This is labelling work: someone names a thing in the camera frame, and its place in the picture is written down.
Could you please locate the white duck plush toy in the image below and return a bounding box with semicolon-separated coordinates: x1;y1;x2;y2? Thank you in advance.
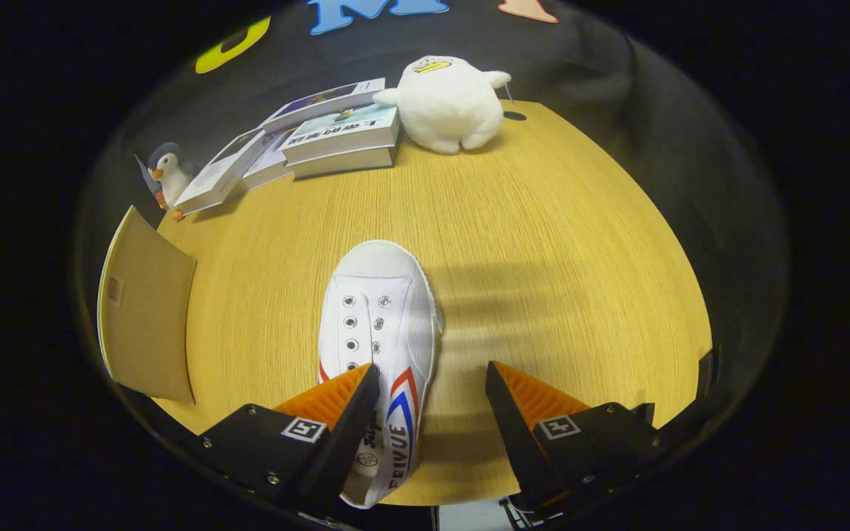
373;56;512;154

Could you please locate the thin white booklet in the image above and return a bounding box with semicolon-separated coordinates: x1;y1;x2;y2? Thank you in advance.
244;129;297;191

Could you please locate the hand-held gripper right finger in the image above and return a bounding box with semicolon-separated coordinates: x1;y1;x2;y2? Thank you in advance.
486;360;658;517

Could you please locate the dark-edged book under teal book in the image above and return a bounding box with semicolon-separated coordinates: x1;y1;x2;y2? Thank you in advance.
291;146;398;180

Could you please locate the thick book with teal cover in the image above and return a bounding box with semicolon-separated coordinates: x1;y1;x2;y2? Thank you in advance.
280;105;401;164

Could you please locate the white canvas shoe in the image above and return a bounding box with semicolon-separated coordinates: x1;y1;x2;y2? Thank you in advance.
318;240;444;510

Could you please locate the beige fabric storage box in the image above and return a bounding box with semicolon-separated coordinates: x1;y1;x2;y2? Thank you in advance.
97;155;197;404

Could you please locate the white book with portrait cover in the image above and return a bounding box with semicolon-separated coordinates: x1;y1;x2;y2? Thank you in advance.
174;129;267;216

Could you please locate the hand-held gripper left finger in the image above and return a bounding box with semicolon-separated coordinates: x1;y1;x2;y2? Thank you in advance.
200;363;381;513

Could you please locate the black backdrop cloth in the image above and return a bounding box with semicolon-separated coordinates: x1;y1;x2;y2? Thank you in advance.
78;0;787;369

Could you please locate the white book with night photo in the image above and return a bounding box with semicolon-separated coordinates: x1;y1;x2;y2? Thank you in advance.
259;78;387;133

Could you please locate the grey penguin plush toy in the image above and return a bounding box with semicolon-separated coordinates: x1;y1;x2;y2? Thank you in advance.
146;142;193;222

